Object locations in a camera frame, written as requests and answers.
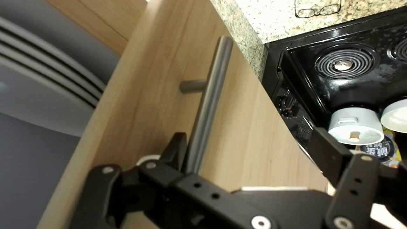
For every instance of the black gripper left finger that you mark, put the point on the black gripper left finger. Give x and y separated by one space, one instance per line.
175 150

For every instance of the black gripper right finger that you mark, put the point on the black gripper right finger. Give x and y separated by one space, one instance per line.
330 153

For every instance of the light wood cabinet door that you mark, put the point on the light wood cabinet door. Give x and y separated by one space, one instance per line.
249 135

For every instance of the white round canister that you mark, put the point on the white round canister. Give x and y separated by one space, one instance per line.
356 125
394 116

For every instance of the blue-labelled container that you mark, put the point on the blue-labelled container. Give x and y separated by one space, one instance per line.
381 150

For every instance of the black electric stove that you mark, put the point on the black electric stove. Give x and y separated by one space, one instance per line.
305 84

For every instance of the black coil burner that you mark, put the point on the black coil burner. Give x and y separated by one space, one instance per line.
344 64
398 50

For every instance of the thin-framed eyeglasses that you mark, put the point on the thin-framed eyeglasses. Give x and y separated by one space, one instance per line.
306 10

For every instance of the stack of flat plates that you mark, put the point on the stack of flat plates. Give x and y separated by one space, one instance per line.
42 55

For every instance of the wooden wall cabinet carcass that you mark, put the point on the wooden wall cabinet carcass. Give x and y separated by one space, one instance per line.
105 20

